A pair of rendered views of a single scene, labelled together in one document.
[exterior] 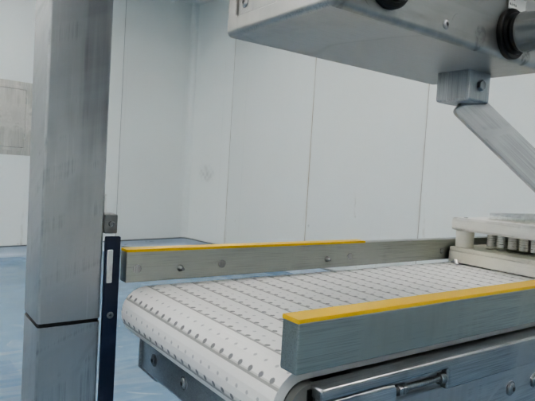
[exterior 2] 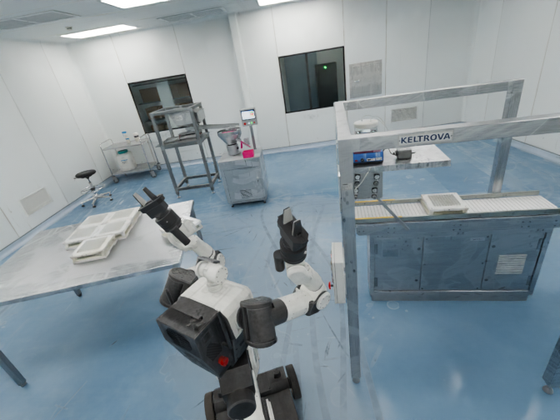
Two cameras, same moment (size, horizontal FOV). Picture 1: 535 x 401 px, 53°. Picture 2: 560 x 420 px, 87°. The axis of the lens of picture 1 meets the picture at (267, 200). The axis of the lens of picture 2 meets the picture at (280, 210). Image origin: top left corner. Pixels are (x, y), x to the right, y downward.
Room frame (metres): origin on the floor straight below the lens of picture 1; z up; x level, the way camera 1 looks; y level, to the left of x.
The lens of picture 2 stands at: (-1.27, -1.07, 1.95)
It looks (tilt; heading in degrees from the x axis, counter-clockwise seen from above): 27 degrees down; 49
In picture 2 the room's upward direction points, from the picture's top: 9 degrees counter-clockwise
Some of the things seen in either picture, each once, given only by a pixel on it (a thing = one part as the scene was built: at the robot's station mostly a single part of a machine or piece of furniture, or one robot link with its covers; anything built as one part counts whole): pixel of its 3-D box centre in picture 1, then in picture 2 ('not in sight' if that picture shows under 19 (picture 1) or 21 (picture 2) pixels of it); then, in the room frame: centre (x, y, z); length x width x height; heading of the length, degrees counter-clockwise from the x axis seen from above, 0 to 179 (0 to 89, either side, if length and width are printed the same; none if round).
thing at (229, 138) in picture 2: not in sight; (235, 142); (1.31, 2.65, 0.95); 0.49 x 0.36 x 0.37; 134
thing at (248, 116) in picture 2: not in sight; (251, 129); (1.55, 2.53, 1.07); 0.23 x 0.10 x 0.62; 134
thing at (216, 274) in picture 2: not in sight; (212, 274); (-0.91, -0.21, 1.28); 0.10 x 0.07 x 0.09; 103
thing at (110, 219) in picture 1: (108, 223); not in sight; (0.54, 0.16, 0.88); 0.02 x 0.01 x 0.02; 36
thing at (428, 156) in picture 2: not in sight; (392, 157); (0.61, -0.17, 1.24); 0.62 x 0.38 x 0.04; 126
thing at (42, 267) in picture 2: not in sight; (98, 245); (-1.02, 1.59, 0.80); 1.50 x 1.10 x 0.04; 145
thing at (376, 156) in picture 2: not in sight; (366, 153); (0.46, -0.05, 1.30); 0.21 x 0.20 x 0.09; 36
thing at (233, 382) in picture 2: not in sight; (236, 373); (-0.96, -0.26, 0.81); 0.28 x 0.13 x 0.18; 59
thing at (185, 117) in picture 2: not in sight; (201, 152); (1.15, 3.50, 0.75); 1.43 x 1.06 x 1.50; 134
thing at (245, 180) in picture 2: not in sight; (245, 177); (1.30, 2.58, 0.38); 0.63 x 0.57 x 0.76; 134
